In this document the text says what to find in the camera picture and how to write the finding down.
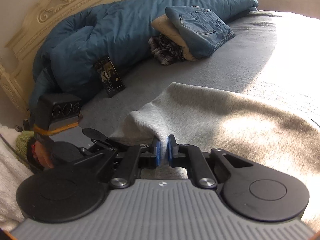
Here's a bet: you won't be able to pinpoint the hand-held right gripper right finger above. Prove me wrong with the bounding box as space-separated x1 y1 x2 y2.
167 134 254 189

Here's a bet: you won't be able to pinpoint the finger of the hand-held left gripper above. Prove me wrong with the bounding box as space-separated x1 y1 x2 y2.
82 128 112 140
80 139 118 155

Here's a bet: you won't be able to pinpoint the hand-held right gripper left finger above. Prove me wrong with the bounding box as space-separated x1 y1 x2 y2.
75 135 161 189

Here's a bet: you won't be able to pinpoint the light grey sweatpants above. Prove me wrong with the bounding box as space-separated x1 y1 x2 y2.
109 82 320 230

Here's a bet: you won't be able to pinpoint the person's left hand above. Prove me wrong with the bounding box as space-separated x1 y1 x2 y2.
32 141 55 170

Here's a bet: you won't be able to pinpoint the black smartphone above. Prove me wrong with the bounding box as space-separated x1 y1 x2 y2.
93 56 126 98

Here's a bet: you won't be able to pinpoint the blue duvet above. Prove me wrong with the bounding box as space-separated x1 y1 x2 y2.
29 0 259 108

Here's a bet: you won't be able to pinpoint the cream carved headboard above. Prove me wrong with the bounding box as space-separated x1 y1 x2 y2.
0 0 195 113

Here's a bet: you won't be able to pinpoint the plaid shirt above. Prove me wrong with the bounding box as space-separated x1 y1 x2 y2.
149 34 187 65

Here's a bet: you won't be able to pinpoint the folded blue jeans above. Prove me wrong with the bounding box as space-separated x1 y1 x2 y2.
165 6 236 59

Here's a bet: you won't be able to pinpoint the folded beige pants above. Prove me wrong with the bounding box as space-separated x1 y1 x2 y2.
151 14 198 62

